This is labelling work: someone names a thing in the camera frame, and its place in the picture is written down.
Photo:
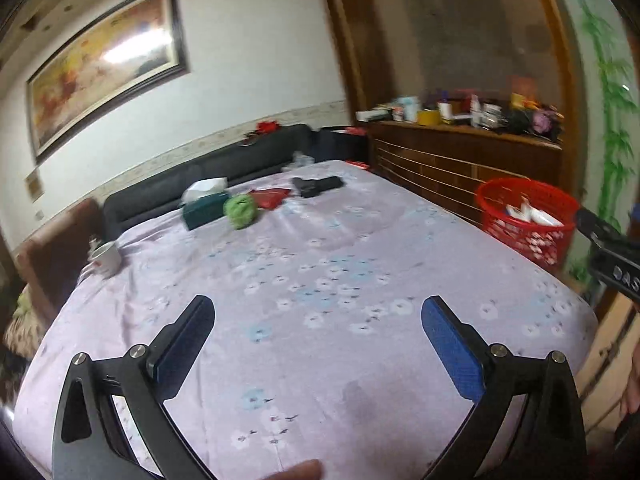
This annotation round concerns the green tissue box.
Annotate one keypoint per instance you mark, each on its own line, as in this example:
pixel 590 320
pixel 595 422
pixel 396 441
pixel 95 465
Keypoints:
pixel 202 210

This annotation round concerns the wooden bed frame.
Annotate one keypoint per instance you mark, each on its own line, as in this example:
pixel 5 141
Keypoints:
pixel 610 350

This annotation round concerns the red ornament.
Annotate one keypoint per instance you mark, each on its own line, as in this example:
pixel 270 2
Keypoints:
pixel 267 127

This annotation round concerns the person's left hand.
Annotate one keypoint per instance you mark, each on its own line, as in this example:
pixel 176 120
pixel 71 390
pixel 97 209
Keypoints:
pixel 300 471

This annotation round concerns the red pouch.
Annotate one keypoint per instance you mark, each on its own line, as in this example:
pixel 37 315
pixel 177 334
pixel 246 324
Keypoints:
pixel 270 197

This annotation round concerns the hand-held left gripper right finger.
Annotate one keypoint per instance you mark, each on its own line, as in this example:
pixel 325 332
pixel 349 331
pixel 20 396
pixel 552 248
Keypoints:
pixel 452 355

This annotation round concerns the green cloth ball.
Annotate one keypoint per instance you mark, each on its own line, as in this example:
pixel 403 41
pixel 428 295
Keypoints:
pixel 239 211

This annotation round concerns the black leather sofa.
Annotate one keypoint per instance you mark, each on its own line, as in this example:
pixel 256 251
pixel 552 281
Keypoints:
pixel 150 195

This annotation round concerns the brown armchair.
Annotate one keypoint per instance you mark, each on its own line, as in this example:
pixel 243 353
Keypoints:
pixel 50 260

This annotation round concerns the wooden cabinet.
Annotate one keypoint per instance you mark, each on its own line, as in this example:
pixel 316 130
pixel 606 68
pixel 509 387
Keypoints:
pixel 450 150

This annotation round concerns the purple floral bedsheet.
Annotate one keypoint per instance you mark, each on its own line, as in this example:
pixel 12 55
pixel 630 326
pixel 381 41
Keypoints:
pixel 300 260

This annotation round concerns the yellow round container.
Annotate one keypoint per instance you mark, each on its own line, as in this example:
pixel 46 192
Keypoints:
pixel 429 117

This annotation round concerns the white mug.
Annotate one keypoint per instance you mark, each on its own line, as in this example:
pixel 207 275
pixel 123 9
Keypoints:
pixel 107 260

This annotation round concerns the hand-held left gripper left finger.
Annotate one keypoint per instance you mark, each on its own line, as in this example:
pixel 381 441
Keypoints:
pixel 180 355

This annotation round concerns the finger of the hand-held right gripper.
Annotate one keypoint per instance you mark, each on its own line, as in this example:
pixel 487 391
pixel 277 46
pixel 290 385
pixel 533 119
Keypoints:
pixel 595 227

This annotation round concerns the yellow wall sign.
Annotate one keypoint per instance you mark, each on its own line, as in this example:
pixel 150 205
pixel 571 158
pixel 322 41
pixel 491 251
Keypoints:
pixel 34 185

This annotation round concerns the framed painting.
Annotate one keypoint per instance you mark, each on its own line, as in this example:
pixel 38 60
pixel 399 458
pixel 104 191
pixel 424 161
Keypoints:
pixel 100 70

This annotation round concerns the red flat box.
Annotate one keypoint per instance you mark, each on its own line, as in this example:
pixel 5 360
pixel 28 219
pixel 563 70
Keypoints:
pixel 357 163

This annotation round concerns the black bag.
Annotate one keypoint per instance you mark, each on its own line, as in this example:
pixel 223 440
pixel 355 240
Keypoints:
pixel 335 145

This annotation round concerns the clear plastic wrap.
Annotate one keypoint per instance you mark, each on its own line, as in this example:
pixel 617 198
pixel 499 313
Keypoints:
pixel 299 161

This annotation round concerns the red plastic basket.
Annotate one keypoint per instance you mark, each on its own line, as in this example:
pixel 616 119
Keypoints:
pixel 525 237

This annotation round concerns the floral cloth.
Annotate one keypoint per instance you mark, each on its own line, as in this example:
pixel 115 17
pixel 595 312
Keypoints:
pixel 20 320

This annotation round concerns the green bamboo wall decal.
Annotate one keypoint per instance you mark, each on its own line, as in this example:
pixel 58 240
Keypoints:
pixel 612 110

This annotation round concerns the pile of cabinet clutter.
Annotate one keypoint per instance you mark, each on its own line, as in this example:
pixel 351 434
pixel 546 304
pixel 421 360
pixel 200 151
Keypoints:
pixel 500 112

